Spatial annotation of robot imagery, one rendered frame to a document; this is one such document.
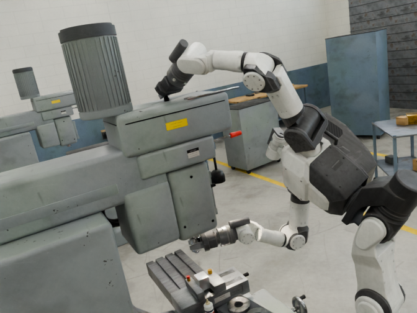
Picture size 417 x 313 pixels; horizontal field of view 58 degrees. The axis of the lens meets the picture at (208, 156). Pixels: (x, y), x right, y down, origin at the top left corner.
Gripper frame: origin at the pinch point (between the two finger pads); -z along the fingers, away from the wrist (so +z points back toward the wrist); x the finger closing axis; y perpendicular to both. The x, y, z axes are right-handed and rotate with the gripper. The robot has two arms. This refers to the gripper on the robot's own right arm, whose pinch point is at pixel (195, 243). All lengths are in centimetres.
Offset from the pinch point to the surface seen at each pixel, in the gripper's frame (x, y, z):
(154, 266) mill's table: -44, 31, -24
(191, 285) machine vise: -0.1, 20.4, -6.0
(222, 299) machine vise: 4.6, 29.1, 6.5
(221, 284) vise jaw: 4.6, 21.0, 7.6
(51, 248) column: 39, -32, -47
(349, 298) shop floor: -84, 125, 115
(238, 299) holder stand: 30.9, 11.7, 10.1
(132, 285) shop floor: -181, 122, -60
